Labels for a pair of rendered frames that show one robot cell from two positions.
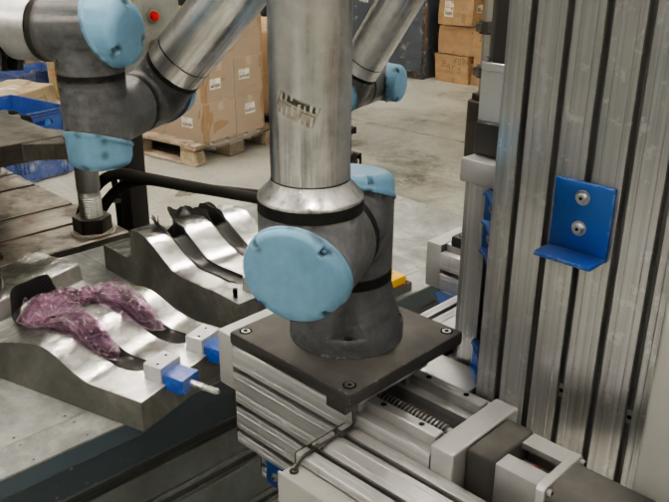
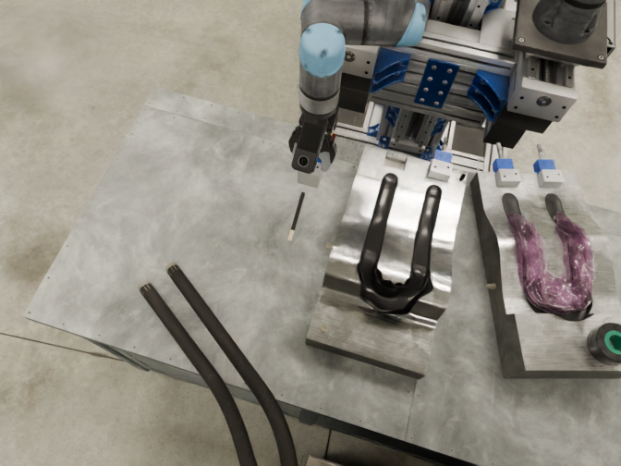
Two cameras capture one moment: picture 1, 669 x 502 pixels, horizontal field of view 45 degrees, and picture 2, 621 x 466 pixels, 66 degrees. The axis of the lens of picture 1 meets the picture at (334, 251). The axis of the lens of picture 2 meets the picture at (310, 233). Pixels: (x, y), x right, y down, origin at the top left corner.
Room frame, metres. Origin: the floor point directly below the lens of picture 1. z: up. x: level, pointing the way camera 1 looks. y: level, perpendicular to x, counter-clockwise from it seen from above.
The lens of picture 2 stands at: (2.01, 0.52, 1.87)
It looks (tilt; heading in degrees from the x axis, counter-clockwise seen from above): 65 degrees down; 237
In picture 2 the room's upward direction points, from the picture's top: 5 degrees clockwise
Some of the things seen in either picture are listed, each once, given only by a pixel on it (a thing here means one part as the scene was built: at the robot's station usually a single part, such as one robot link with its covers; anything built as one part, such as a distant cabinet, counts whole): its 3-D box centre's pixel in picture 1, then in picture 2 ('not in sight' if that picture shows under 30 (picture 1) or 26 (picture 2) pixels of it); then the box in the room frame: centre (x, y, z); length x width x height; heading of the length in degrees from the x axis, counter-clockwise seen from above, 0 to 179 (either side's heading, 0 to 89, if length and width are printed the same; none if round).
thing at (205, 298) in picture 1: (215, 257); (392, 250); (1.61, 0.26, 0.87); 0.50 x 0.26 x 0.14; 44
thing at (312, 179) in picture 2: not in sight; (315, 156); (1.66, -0.01, 0.93); 0.13 x 0.05 x 0.05; 44
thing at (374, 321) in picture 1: (346, 298); (573, 5); (0.96, -0.02, 1.09); 0.15 x 0.15 x 0.10
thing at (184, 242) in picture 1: (214, 239); (402, 237); (1.59, 0.25, 0.92); 0.35 x 0.16 x 0.09; 44
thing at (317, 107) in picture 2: not in sight; (317, 93); (1.68, 0.00, 1.17); 0.08 x 0.08 x 0.05
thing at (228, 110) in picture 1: (173, 77); not in sight; (5.82, 1.16, 0.47); 1.22 x 0.80 x 0.94; 53
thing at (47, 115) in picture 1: (14, 122); not in sight; (5.06, 2.04, 0.32); 0.60 x 0.41 x 0.22; 56
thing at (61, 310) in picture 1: (85, 308); (554, 255); (1.30, 0.45, 0.90); 0.26 x 0.18 x 0.08; 61
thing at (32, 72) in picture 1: (31, 80); not in sight; (6.87, 2.58, 0.24); 0.52 x 0.38 x 0.20; 145
